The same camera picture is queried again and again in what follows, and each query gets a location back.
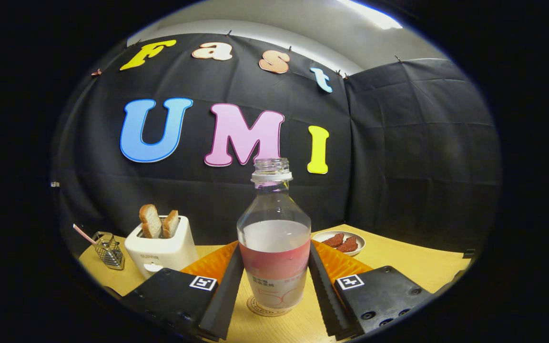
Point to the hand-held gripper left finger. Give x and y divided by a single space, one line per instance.
227 300

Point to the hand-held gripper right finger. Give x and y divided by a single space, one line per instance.
324 300

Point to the round cork coaster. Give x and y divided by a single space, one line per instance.
261 312

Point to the clear plastic juice bottle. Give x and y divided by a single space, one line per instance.
274 247

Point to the red sausage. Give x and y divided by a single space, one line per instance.
348 245
334 240

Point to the white round plate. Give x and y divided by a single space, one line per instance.
361 240

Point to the wooden table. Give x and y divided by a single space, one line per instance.
398 267

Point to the white toaster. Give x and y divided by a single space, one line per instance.
160 252

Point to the toast slice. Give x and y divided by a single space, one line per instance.
170 224
150 221

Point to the pink striped straw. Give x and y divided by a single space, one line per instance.
84 234

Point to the black backdrop cloth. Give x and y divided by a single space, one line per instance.
398 143

